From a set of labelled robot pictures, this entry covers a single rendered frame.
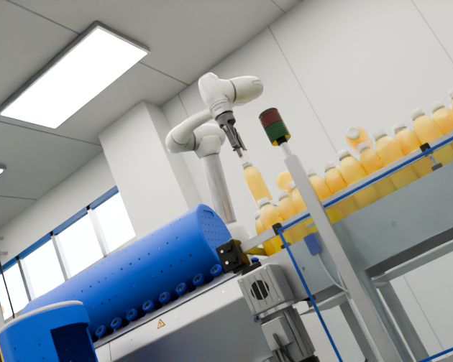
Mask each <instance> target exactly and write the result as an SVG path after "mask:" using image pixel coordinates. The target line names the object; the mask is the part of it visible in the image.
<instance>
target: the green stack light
mask: <svg viewBox="0 0 453 362"><path fill-rule="evenodd" d="M265 133H266V135H267V137H268V139H269V141H270V143H271V145H272V146H274V147H276V146H278V141H279V140H281V139H283V138H286V139H287V141H288V140H289V139H290V138H291V135H290V132H289V130H288V128H287V126H286V125H285V122H284V121H277V122H275V123H273V124H271V125H269V126H268V127H267V128H266V130H265Z"/></svg>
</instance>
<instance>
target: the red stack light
mask: <svg viewBox="0 0 453 362"><path fill-rule="evenodd" d="M277 121H284V120H283V118H282V116H281V115H280V113H279V111H278V110H271V111H268V112H267V113H265V114H263V115H262V116H261V117H260V123H261V124H262V127H263V129H264V130H266V128H267V127H268V126H269V125H271V124H273V123H275V122H277Z"/></svg>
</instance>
